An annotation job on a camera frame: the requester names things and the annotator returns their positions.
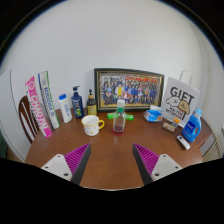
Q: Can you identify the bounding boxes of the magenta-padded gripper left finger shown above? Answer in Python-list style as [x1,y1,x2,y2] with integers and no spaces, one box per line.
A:
[40,143,92,186]

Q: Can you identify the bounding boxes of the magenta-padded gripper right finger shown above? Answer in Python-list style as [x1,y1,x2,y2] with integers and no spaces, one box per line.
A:
[131,143,184,186]

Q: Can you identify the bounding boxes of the clear plastic bottle green label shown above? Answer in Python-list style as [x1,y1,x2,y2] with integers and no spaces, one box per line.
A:
[112,98,127,134]

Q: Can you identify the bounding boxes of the white mug yellow rim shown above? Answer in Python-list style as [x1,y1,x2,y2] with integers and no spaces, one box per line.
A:
[81,114,106,137]

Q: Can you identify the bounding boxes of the small snack packet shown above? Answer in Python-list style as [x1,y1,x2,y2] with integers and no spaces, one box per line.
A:
[161,121,177,133]

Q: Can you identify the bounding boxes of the white remote control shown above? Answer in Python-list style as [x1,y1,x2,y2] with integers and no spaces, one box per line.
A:
[176,134,191,151]

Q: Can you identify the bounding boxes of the blue tissue pack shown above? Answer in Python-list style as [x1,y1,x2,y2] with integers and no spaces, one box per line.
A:
[143,104,164,123]

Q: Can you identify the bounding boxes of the white lotion bottle blue cap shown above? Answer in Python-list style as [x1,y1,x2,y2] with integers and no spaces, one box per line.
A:
[58,93,73,124]

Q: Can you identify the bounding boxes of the dark blue pump bottle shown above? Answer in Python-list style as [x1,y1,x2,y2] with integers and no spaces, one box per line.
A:
[70,85,85,120]

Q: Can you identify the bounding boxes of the blue detergent bottle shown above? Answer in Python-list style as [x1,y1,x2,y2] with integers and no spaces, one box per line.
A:
[181,107,203,144]

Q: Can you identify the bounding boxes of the amber pump bottle yellow label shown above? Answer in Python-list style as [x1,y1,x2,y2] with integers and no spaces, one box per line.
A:
[86,89,98,117]

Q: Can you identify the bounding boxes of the dark wooden side table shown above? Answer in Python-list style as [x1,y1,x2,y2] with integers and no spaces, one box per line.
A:
[196,116,213,148]

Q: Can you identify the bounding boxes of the brown wooden chair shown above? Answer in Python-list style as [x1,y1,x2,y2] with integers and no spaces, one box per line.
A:
[18,95,40,145]

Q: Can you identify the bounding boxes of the white paper gift bag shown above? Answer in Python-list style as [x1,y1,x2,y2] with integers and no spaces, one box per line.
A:
[160,69,201,128]

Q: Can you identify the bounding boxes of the white radiator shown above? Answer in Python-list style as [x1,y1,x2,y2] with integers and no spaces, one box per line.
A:
[202,134,224,163]

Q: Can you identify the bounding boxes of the framed group photo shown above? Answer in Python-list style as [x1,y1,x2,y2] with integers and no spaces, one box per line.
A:
[93,67,165,113]

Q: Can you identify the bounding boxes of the green plastic crate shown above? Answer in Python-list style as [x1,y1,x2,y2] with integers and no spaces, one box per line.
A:
[0,133,8,159]

